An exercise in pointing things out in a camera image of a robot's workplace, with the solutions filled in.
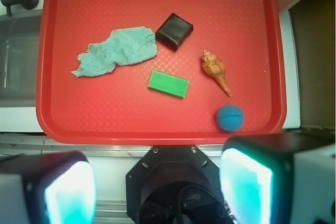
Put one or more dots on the black octagonal mount plate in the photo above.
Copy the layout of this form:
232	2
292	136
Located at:
175	184

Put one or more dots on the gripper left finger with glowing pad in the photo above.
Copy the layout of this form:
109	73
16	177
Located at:
48	188

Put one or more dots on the light blue terry cloth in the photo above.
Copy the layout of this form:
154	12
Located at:
124	47

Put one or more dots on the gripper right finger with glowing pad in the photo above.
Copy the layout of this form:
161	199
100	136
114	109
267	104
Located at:
287	177

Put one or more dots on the brown spiral seashell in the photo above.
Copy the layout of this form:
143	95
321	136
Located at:
216	69

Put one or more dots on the black square pouch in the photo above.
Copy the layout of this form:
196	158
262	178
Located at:
174	31

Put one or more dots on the red plastic tray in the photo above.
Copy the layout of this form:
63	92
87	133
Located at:
119	108

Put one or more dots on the green rectangular block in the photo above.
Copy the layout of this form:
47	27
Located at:
168	84

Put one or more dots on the grey sink basin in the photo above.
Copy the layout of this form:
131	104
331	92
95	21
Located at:
19	54

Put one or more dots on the blue dimpled ball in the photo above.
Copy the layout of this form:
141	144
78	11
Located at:
230	118

